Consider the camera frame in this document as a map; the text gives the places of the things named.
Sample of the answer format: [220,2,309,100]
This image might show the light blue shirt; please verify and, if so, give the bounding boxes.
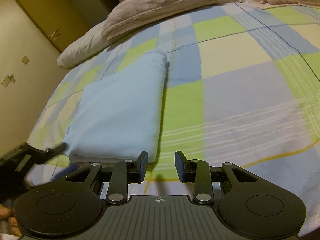
[63,51,168,163]

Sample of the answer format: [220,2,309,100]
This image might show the person's hand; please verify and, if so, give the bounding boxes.
[0,205,22,237]

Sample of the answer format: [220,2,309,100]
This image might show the checked bed sheet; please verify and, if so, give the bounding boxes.
[26,0,320,237]

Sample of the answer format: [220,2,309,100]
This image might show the brown wooden door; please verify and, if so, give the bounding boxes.
[16,0,108,52]

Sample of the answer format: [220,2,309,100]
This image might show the wall socket with plug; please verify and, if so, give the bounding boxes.
[1,74,16,88]

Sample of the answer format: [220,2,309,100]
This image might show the wall switch plate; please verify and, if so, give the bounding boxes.
[21,55,29,64]

